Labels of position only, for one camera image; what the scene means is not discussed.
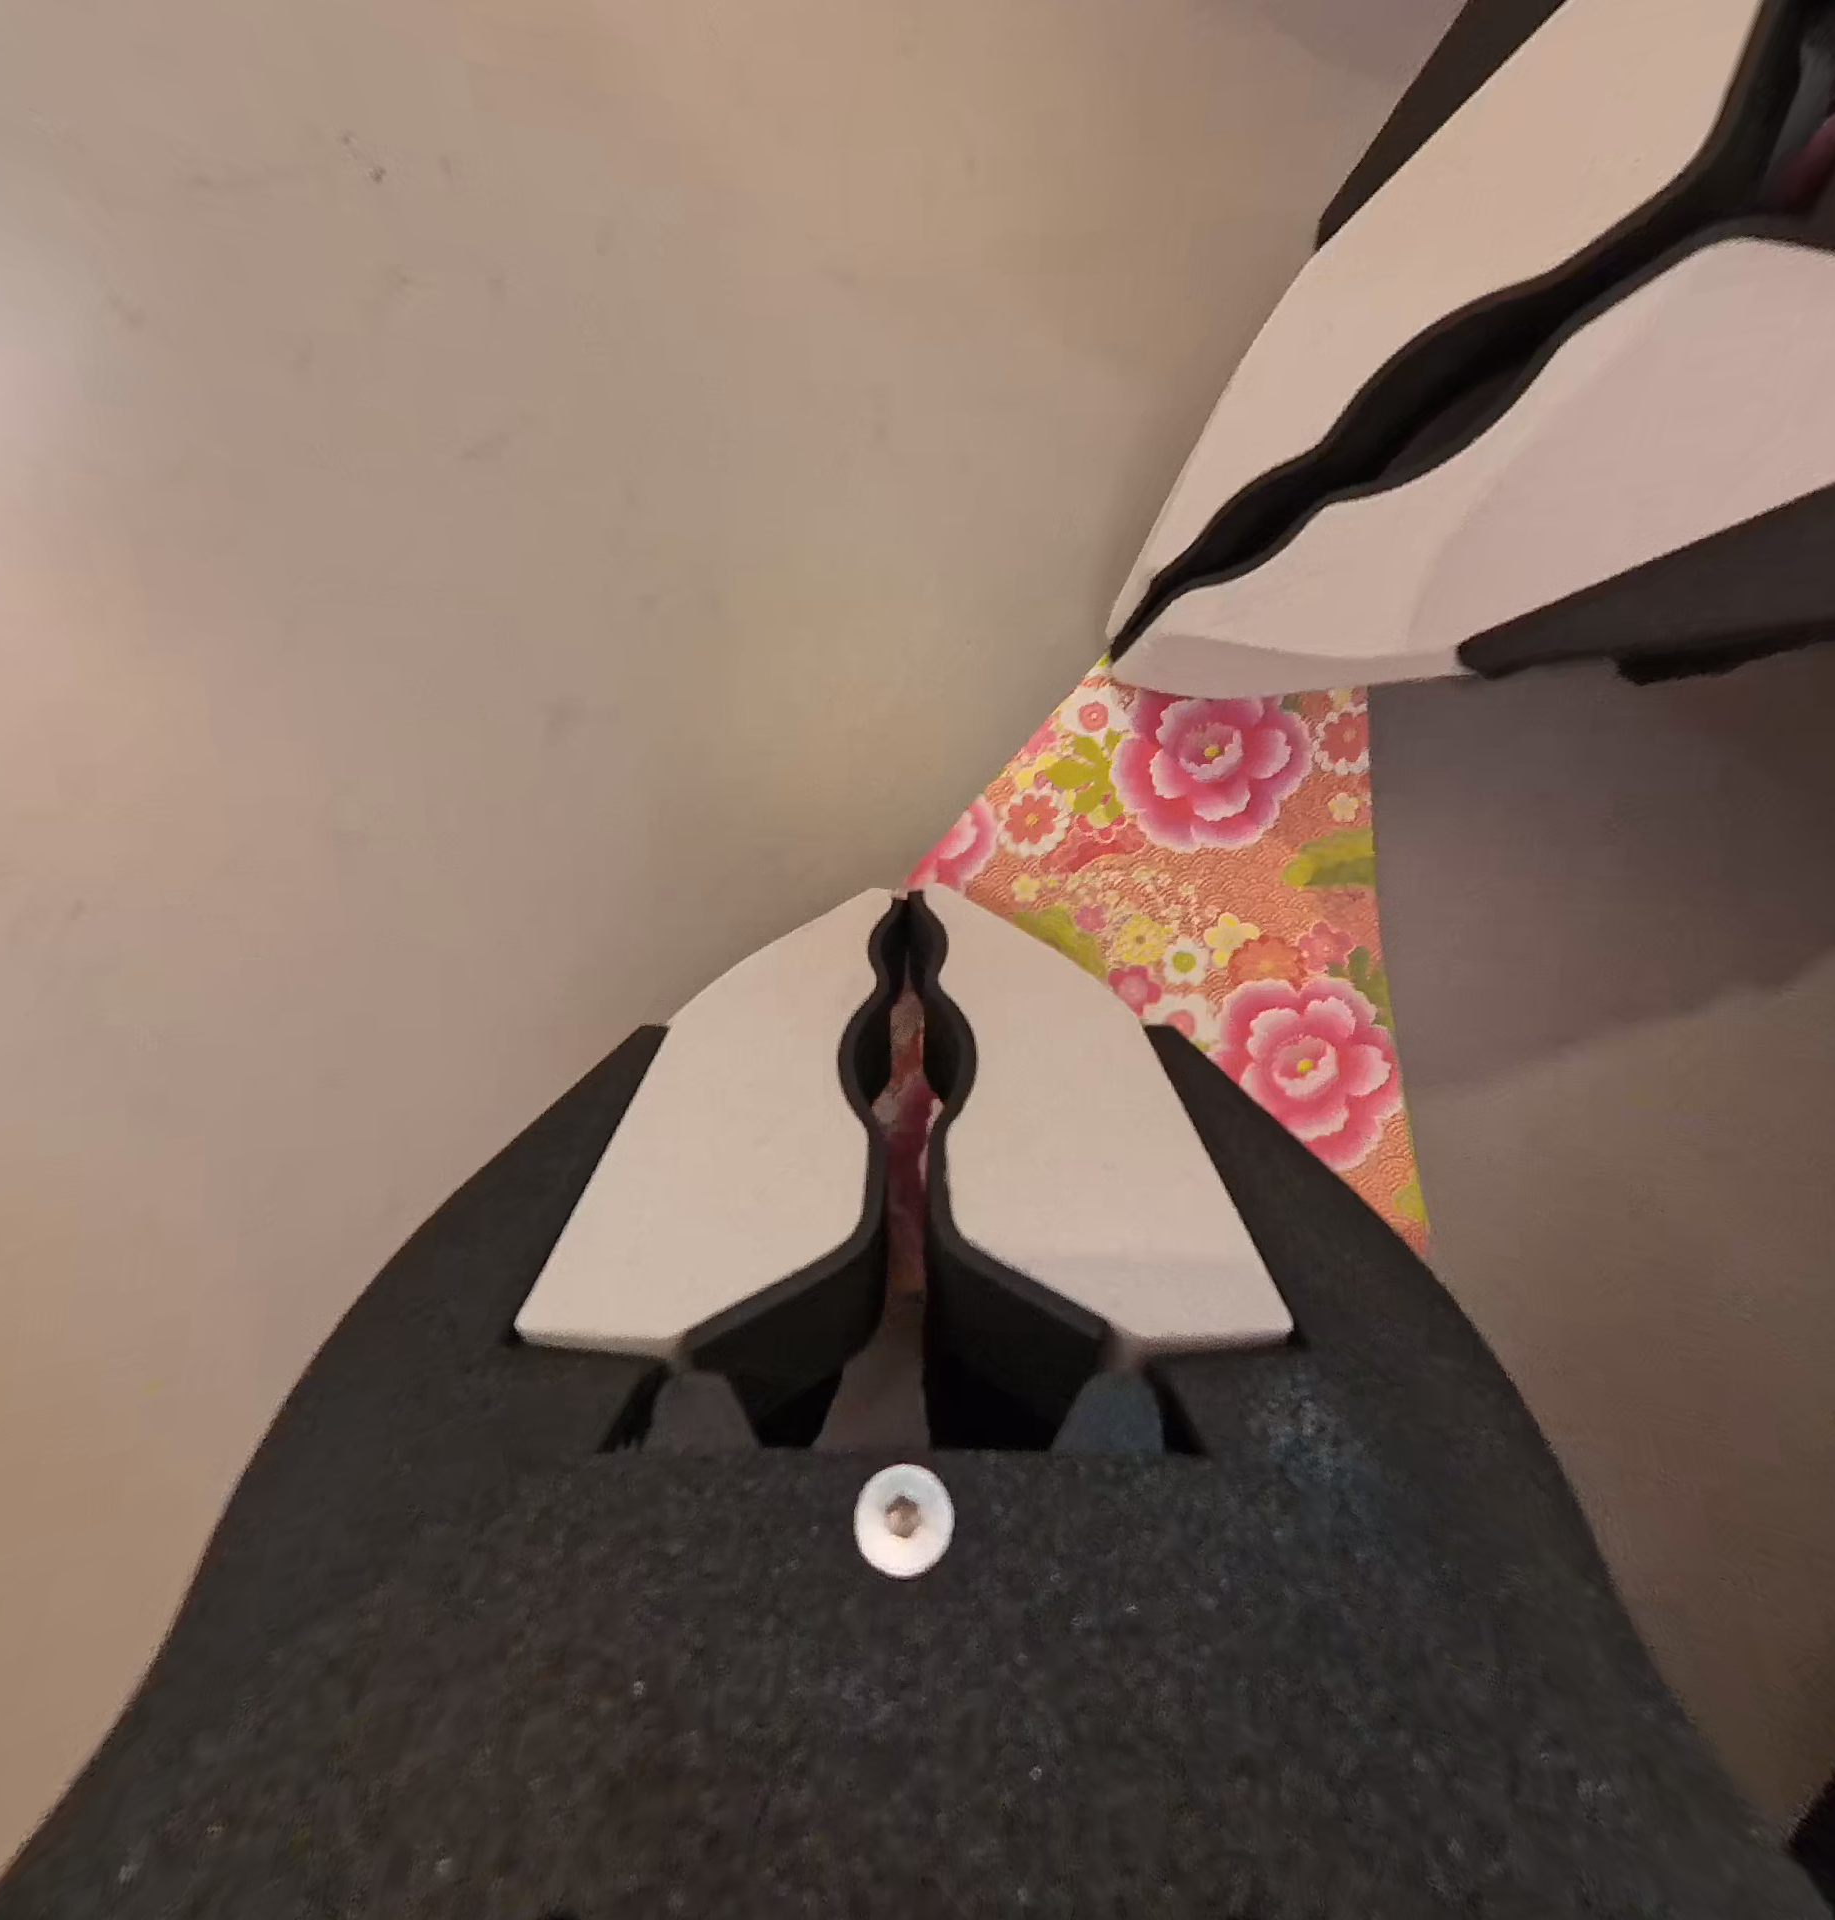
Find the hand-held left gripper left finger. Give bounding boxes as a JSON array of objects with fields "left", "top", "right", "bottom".
[{"left": 514, "top": 884, "right": 911, "bottom": 1452}]

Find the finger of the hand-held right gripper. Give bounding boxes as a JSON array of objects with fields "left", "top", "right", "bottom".
[
  {"left": 1107, "top": 0, "right": 1806, "bottom": 639},
  {"left": 1117, "top": 230, "right": 1835, "bottom": 698}
]

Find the floral origami paper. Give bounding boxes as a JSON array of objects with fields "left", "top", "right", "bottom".
[{"left": 878, "top": 659, "right": 1437, "bottom": 1258}]

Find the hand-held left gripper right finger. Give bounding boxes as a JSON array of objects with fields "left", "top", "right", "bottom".
[{"left": 914, "top": 884, "right": 1296, "bottom": 1452}]

